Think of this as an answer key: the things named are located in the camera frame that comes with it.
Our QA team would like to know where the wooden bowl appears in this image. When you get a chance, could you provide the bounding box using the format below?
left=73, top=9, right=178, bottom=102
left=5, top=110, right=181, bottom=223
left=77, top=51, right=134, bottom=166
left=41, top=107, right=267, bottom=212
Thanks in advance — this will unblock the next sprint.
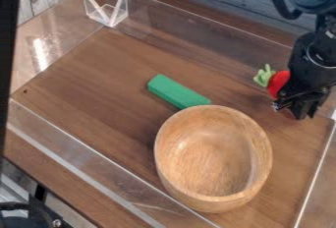
left=153, top=105, right=273, bottom=213

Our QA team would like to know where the clear acrylic wall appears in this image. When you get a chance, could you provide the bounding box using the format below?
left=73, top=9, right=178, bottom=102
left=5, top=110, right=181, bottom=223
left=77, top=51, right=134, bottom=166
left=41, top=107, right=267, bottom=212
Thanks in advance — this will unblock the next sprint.
left=5, top=100, right=218, bottom=228
left=293, top=109, right=336, bottom=228
left=115, top=0, right=294, bottom=71

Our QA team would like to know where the clear acrylic back wall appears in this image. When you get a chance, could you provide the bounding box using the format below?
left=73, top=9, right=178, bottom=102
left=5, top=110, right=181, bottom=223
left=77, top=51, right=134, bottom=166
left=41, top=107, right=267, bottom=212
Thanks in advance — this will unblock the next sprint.
left=115, top=0, right=294, bottom=71

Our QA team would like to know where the clear acrylic right wall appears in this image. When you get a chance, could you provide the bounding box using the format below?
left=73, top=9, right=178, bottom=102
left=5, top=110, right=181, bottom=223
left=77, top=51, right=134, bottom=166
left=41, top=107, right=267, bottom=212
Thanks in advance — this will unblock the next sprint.
left=293, top=109, right=336, bottom=228

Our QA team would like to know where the green rectangular block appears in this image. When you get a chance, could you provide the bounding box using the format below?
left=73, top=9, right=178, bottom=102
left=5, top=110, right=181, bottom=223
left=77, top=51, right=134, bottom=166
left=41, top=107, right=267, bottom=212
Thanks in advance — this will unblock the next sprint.
left=146, top=74, right=210, bottom=109

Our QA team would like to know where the clear acrylic front wall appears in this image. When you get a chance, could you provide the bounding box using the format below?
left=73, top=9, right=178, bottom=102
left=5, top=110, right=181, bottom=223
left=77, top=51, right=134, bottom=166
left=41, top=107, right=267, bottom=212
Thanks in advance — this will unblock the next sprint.
left=5, top=100, right=218, bottom=228

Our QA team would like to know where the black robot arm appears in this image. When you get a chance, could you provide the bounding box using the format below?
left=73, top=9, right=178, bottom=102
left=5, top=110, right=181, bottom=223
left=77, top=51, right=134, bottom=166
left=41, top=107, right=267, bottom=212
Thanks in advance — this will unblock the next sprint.
left=253, top=0, right=336, bottom=120

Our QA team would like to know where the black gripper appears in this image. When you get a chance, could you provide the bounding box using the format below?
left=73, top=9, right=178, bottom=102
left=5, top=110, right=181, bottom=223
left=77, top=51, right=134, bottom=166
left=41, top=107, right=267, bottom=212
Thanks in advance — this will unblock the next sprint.
left=273, top=32, right=336, bottom=120

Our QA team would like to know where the red toy strawberry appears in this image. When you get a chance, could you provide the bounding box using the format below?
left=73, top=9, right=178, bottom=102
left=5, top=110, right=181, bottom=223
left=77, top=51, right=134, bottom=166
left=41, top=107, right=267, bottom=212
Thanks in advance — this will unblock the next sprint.
left=253, top=64, right=290, bottom=98

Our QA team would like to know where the black vertical pole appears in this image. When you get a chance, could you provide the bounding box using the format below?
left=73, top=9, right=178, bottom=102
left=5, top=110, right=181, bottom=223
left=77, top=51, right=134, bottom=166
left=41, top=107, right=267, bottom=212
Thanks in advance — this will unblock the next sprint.
left=0, top=0, right=19, bottom=157

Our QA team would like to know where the black clamp with cable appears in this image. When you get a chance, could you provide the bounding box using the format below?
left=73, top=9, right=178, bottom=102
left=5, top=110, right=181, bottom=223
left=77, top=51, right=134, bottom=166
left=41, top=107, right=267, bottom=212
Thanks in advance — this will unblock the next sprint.
left=0, top=196, right=73, bottom=228

